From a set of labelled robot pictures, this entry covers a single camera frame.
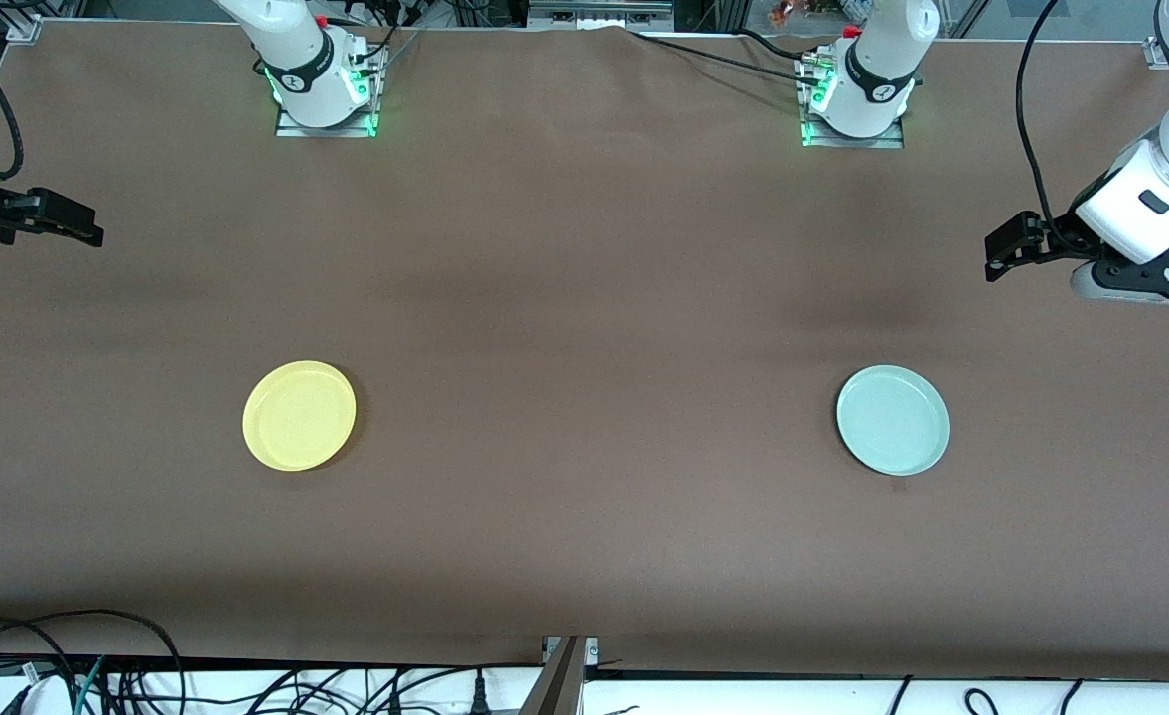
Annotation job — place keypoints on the aluminium profile with bracket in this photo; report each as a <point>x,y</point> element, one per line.
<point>556,687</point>

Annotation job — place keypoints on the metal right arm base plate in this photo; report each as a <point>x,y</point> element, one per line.
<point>291,127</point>

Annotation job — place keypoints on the brown table cover sheet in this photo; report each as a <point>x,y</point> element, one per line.
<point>584,298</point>

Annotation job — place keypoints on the aluminium corner bracket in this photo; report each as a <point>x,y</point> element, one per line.
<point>24,28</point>

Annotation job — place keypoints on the aluminium corner profile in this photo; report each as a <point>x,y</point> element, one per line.
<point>1157,52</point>

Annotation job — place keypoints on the black power plug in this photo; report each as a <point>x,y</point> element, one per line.
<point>480,700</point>

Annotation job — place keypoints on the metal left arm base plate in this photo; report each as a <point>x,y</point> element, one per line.
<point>827,137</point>

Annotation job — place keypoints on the aluminium frame bar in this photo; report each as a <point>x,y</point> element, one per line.
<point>599,14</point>

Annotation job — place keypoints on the pale green round plate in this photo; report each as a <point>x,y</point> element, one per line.
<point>892,421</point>

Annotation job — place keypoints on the yellow round plate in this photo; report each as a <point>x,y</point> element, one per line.
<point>299,417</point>

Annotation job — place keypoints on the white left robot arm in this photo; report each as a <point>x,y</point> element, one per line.
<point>882,60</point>

